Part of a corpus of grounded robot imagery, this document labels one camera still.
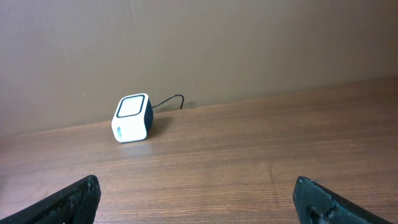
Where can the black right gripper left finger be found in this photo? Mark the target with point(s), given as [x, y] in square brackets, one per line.
[76, 203]

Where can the white barcode scanner box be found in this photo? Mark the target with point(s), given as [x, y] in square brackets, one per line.
[133, 118]

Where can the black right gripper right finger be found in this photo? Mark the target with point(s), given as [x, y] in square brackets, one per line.
[316, 204]

